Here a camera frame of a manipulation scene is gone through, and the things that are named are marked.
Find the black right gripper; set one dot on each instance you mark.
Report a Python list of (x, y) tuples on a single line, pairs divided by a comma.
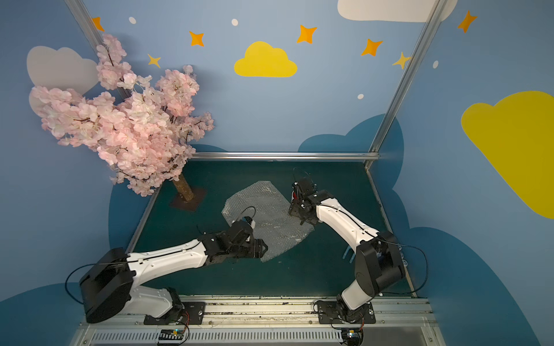
[(301, 208)]

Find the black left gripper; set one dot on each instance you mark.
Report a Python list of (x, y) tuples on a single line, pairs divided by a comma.
[(253, 247)]

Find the clear bubble wrap sheet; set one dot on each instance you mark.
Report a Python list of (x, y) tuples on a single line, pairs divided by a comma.
[(270, 212)]

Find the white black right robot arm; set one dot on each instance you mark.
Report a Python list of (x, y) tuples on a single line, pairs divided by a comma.
[(378, 262)]

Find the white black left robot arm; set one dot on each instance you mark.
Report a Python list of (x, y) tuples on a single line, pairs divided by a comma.
[(116, 284)]

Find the left small electronics board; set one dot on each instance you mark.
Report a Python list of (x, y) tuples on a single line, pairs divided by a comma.
[(171, 337)]

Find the small electronics board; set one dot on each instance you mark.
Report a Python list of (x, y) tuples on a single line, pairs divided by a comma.
[(351, 337), (171, 337)]

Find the pink cherry blossom tree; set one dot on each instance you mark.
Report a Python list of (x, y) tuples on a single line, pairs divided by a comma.
[(143, 131)]

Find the right small electronics board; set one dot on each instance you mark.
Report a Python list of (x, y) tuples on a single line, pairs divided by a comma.
[(351, 337)]

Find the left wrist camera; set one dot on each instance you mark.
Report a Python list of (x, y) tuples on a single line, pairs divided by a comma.
[(245, 225)]

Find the back aluminium frame rail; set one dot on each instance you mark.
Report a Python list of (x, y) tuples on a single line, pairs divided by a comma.
[(285, 156)]

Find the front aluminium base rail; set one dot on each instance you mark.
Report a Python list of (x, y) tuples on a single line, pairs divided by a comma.
[(263, 320)]

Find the right aluminium corner post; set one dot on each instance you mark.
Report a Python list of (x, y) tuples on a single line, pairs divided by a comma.
[(422, 45)]

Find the aluminium corner post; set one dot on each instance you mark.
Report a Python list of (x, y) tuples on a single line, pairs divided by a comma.
[(422, 45), (85, 22)]

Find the left aluminium corner post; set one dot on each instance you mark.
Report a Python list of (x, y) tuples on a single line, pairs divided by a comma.
[(85, 22)]

